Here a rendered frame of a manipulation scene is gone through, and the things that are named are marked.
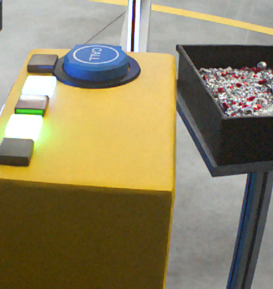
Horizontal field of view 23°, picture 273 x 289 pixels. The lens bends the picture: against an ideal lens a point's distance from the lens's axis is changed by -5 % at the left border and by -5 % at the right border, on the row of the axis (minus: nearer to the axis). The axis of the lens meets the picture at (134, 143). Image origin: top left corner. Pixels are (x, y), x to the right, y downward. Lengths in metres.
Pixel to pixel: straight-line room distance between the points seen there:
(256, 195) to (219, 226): 1.17
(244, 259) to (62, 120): 0.63
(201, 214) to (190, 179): 0.19
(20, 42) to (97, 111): 2.88
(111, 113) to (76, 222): 0.07
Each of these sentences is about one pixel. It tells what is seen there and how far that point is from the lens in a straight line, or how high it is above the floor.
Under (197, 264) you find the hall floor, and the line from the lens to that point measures 1.93.
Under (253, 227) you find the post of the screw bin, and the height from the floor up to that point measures 0.69.
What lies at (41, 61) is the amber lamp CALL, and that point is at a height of 1.08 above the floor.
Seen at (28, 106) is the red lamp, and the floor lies 1.08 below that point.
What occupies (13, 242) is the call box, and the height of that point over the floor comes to 1.03.
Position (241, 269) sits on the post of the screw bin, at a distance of 0.99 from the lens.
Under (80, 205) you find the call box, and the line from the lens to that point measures 0.34.
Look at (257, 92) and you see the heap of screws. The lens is 0.93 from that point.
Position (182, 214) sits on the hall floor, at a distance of 2.11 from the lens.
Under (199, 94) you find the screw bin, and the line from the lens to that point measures 0.89.
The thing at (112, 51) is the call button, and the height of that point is 1.08.
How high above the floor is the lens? 1.26
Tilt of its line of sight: 31 degrees down
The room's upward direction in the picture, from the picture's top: 2 degrees clockwise
